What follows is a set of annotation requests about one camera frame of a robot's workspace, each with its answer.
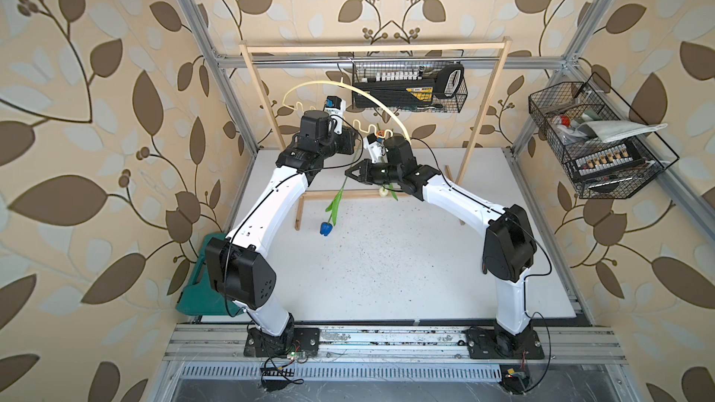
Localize right wire basket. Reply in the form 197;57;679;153
529;73;680;199

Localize wire basket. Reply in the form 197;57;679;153
529;73;680;199
351;61;468;113

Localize blue tulip flower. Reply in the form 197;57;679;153
320;181;346;236

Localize yellow clip hanger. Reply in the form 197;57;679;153
280;80;413;146

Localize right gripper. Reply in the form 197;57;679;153
346;157;403;184

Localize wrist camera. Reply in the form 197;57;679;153
363;133;387;164
323;95;346;135

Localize green plastic tool case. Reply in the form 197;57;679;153
176;233;244;316

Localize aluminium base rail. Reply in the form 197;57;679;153
163;324;627;383

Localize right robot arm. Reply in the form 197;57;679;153
346;135;544;359

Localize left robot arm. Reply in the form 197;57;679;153
205;109;359;358

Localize back wire basket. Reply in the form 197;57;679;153
351;61;468;113

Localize wooden drying rack frame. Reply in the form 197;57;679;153
238;36;514;231

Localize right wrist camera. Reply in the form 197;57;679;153
363;133;387;164

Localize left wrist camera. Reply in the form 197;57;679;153
323;95;346;135

